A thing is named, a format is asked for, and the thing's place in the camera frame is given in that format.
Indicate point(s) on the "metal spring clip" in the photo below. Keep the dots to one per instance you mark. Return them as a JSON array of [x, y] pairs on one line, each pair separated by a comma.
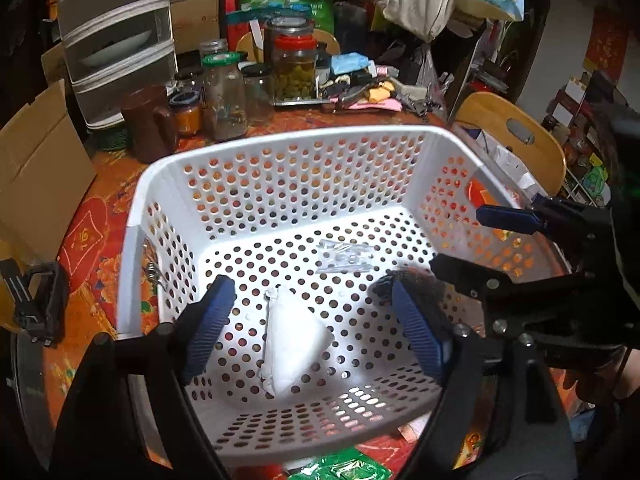
[[156, 272]]

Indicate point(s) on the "person's right hand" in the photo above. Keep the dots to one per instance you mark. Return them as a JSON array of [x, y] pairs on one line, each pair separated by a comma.
[[597, 379]]

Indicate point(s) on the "grey plastic drawer unit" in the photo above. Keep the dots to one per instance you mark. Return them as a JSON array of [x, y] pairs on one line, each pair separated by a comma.
[[117, 45]]

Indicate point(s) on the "white perforated plastic basket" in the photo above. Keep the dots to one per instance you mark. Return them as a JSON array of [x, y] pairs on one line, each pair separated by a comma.
[[280, 200]]

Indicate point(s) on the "green foil packet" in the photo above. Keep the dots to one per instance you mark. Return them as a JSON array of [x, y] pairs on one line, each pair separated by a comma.
[[350, 467]]

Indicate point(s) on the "metal tray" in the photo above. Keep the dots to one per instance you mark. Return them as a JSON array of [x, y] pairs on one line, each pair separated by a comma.
[[302, 102]]

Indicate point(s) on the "red-lidded jar of pickles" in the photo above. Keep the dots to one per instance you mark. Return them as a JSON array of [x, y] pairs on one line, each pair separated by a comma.
[[295, 72]]

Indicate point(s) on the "clear plastic bag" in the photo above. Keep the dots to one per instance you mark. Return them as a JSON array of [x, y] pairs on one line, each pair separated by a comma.
[[345, 257]]

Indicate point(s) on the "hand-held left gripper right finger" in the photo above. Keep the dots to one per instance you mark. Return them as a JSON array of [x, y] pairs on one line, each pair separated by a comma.
[[419, 330]]

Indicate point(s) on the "green-lidded glass jar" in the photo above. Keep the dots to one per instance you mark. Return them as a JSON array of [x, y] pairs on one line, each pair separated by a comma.
[[225, 97]]

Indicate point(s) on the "black plastic clamp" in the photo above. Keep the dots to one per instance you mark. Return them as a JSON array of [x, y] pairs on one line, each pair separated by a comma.
[[35, 300]]

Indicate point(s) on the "pink flat packet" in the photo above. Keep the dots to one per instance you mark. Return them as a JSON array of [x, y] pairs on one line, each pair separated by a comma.
[[375, 105]]

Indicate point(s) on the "round wooden chair back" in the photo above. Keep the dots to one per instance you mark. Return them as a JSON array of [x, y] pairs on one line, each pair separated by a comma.
[[327, 40]]

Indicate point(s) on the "brown ceramic mug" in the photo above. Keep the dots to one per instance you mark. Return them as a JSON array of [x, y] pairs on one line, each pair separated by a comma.
[[150, 122]]

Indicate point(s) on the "brown cardboard box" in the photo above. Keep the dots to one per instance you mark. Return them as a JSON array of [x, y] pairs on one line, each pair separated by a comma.
[[37, 175]]

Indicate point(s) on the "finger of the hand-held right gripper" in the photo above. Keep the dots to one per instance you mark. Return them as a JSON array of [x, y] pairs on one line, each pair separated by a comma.
[[502, 218], [465, 276]]

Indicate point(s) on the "empty clear glass jar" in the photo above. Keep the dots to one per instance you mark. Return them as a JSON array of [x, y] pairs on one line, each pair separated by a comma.
[[258, 95]]

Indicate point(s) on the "white soft pouch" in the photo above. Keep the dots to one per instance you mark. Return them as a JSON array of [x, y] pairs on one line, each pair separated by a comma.
[[295, 340]]

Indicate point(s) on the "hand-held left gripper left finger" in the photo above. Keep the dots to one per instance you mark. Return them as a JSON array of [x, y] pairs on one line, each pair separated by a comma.
[[209, 327]]

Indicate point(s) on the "light blue cloth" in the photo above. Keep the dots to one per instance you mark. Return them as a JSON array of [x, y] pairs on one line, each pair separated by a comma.
[[349, 62]]

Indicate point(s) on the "small jar with orange paste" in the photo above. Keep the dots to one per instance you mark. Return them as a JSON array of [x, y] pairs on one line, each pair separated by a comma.
[[187, 115]]

